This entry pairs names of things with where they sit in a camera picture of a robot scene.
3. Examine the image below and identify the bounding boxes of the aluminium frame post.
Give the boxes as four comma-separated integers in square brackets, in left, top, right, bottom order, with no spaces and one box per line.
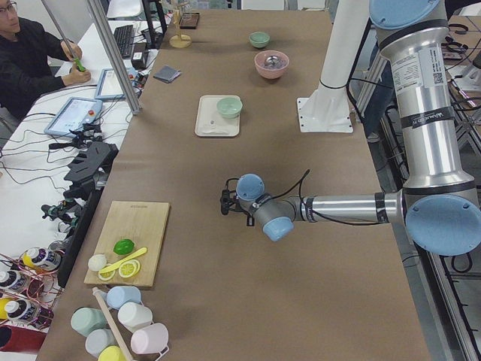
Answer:
[86,0,141,116]

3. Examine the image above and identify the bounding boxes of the yellow cup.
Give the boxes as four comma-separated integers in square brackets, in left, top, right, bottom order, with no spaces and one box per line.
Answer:
[98,345,126,361]

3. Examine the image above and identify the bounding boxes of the blue teach pendant far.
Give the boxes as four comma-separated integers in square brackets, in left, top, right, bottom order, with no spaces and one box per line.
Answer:
[95,68,125,101]

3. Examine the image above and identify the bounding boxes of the grey and purple cloths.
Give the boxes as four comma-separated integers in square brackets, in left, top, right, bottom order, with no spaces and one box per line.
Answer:
[153,65,182,83]

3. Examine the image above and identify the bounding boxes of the bamboo cutting board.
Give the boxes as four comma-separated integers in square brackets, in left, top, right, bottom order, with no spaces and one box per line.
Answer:
[84,201,170,288]

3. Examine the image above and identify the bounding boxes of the lemon slice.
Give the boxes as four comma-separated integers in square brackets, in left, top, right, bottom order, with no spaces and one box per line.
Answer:
[98,270,116,281]
[118,259,141,279]

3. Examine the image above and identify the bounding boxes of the green bowl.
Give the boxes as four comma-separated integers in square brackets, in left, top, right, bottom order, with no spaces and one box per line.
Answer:
[249,32,271,49]
[216,96,243,119]

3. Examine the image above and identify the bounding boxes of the blue teach pendant near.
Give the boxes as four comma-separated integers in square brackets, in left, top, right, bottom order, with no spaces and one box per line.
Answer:
[44,97,103,138]

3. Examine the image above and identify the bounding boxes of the person in black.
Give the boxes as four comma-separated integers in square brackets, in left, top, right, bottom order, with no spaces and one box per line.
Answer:
[1,1,91,120]

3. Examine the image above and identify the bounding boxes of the bottom lemon slice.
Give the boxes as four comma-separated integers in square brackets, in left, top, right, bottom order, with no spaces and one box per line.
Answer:
[98,270,116,281]

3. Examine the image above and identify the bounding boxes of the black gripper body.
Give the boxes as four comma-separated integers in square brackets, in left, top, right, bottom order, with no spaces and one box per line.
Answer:
[225,188,247,214]

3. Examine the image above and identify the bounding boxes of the white half lemon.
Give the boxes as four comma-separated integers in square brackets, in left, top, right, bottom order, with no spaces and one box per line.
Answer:
[88,253,107,272]

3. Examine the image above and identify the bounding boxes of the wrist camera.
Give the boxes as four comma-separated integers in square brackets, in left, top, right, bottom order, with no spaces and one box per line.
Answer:
[220,177,237,206]

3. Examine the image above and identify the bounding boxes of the wooden mug tree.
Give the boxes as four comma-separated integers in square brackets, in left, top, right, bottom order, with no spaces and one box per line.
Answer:
[161,0,192,48]

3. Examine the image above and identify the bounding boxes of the pink bowl with ice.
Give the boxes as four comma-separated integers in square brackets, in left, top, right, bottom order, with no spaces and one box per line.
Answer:
[254,50,290,80]

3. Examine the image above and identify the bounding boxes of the black stand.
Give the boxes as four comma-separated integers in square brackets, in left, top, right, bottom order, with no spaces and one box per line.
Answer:
[57,141,119,288]

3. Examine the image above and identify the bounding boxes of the light blue cup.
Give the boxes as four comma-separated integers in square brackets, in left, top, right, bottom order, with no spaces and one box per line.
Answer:
[106,286,141,310]

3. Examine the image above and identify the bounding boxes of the top lemon slice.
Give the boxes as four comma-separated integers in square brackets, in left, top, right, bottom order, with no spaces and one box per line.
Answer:
[118,259,141,279]

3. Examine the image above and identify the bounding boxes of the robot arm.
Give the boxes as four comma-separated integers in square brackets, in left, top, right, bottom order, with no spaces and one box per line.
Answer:
[220,1,480,256]

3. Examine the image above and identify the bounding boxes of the cream serving tray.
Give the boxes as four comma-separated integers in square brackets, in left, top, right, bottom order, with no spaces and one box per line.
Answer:
[195,95,240,138]

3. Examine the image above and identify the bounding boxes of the green lime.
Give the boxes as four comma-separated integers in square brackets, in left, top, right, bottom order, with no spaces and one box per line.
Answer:
[113,238,135,255]

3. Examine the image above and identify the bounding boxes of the white cup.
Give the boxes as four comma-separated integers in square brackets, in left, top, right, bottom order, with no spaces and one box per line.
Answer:
[117,302,153,332]

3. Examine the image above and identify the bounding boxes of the black keyboard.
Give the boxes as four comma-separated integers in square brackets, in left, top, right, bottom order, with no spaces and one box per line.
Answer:
[113,25,135,59]

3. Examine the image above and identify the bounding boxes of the pink cup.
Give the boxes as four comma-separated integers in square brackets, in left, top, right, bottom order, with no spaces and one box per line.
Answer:
[131,323,169,354]

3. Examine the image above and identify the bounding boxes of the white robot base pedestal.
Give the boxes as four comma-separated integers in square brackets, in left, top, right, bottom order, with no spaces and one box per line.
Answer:
[297,0,369,133]

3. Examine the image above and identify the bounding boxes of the green cup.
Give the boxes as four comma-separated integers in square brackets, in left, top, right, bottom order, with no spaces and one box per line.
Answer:
[71,307,107,337]

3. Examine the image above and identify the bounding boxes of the green bowl on tray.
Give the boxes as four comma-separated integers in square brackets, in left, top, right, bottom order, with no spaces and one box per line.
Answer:
[216,96,243,119]

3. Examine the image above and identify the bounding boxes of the yellow plastic knife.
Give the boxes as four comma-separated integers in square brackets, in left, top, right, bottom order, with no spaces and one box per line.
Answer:
[99,247,148,273]

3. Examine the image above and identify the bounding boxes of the grey cup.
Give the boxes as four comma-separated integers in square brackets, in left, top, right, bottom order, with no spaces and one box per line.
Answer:
[85,329,117,357]

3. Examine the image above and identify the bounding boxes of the blue teach pendant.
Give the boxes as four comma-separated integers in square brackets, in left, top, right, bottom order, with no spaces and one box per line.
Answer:
[44,97,103,138]
[95,68,125,101]

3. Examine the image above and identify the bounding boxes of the yellow sauce bottle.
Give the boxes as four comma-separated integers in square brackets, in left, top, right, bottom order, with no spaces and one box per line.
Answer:
[22,247,62,272]

